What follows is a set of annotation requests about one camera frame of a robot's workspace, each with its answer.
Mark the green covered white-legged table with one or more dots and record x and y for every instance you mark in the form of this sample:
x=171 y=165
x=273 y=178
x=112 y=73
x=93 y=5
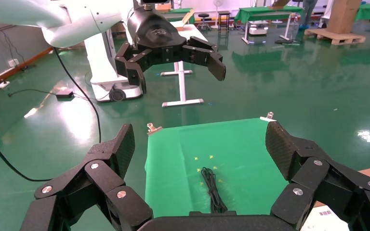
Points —
x=264 y=13

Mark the silver binder clip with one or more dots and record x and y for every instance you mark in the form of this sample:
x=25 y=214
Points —
x=269 y=116
x=153 y=128

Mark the green table cloth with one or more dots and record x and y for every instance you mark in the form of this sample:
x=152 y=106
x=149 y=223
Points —
x=236 y=159

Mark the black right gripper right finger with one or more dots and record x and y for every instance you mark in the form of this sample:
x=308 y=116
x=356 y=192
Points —
x=316 y=178

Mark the black power adapter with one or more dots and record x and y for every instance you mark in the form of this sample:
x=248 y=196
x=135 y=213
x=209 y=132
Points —
x=64 y=93

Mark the white printed manual sheet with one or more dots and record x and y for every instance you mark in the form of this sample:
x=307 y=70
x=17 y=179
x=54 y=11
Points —
x=325 y=220

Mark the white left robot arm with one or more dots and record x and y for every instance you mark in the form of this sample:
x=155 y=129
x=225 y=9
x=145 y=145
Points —
x=76 y=22

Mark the tall brown cardboard carton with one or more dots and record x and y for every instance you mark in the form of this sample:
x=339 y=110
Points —
x=344 y=16

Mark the white low mobile robot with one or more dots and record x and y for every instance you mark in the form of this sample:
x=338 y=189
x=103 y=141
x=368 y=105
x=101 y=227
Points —
x=258 y=29

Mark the standing person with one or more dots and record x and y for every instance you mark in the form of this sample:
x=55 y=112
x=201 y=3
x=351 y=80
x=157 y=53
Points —
x=308 y=11

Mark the wooden pallet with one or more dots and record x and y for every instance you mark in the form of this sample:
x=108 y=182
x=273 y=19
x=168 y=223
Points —
x=335 y=36

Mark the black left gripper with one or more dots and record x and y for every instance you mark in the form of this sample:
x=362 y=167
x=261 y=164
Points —
x=154 y=32

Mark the black round stool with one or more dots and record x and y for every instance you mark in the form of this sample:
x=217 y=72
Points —
x=203 y=15

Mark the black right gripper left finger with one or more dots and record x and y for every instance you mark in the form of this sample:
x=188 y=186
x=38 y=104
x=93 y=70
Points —
x=102 y=178

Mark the white power strip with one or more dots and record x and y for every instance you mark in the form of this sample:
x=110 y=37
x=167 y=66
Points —
x=3 y=84

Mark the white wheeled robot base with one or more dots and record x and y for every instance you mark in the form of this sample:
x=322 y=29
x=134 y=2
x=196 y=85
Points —
x=103 y=63

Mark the white standing fan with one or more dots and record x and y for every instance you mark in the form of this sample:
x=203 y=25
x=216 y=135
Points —
x=218 y=3

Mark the black square side table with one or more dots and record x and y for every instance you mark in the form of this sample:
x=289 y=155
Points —
x=224 y=12

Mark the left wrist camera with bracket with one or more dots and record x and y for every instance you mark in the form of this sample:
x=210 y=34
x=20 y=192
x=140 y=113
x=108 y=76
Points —
x=154 y=1

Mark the white table with legs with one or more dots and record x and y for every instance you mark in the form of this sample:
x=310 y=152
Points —
x=181 y=86

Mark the white wall socket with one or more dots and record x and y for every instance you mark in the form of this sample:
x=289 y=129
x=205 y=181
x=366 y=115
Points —
x=13 y=62

